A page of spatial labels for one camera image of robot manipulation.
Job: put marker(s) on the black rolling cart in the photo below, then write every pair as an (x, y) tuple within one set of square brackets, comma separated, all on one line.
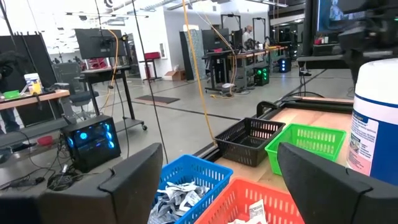
[(102, 70)]

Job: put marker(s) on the black monitor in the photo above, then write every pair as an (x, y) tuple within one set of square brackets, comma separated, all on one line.
[(93, 43)]

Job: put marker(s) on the person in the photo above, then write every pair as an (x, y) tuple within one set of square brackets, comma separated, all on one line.
[(247, 35), (7, 65)]

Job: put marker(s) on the wooden workbench grey legs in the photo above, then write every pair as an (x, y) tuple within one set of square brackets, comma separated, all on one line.
[(31, 98)]

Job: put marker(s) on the wooden workbench black legs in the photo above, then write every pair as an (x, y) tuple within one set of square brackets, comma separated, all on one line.
[(248, 55)]

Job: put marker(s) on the black partition screen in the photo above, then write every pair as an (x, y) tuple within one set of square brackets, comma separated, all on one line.
[(34, 53)]

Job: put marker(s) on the computer tower blue lights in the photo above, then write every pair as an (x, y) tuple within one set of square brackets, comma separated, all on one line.
[(284, 64)]

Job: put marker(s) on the black plastic basket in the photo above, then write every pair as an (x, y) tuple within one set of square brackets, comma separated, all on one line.
[(236, 149)]

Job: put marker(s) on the red round container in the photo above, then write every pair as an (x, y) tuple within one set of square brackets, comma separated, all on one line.
[(45, 140)]

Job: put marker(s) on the cardboard box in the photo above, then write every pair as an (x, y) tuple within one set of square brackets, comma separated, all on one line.
[(175, 75)]

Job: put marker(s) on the red topped stand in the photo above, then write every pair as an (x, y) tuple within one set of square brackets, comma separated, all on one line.
[(152, 56)]

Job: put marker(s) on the computer tower green lights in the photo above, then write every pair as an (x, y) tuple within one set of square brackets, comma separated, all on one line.
[(261, 76)]

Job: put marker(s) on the patterned grey panel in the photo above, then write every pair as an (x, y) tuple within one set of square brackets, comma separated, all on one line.
[(196, 53)]

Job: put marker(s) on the dark floor mat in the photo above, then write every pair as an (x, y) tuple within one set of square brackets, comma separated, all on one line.
[(157, 99)]

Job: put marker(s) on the large black computer tower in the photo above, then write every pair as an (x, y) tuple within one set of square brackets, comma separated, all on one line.
[(90, 146)]

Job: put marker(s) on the yellow wipes canister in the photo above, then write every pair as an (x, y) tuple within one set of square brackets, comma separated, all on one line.
[(32, 82)]

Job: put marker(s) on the grey mesh office chair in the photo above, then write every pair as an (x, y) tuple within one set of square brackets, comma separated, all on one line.
[(66, 74)]

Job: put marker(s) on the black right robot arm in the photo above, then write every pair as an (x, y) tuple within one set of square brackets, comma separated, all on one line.
[(370, 40)]

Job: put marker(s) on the Lysol wipes canister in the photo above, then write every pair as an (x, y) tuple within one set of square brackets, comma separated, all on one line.
[(382, 140)]

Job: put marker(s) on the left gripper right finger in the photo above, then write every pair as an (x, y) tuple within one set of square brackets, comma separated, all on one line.
[(320, 193)]

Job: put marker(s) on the orange plastic basket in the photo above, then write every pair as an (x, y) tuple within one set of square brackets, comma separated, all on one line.
[(236, 193)]

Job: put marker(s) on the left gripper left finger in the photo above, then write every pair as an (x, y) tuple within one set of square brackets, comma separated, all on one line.
[(124, 199)]

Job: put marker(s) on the small green basket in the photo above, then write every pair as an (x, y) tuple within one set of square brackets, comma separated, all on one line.
[(11, 94)]

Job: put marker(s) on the green plastic basket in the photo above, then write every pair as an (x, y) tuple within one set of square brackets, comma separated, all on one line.
[(311, 137)]

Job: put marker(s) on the blue plastic basket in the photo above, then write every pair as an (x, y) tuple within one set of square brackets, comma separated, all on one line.
[(192, 171)]

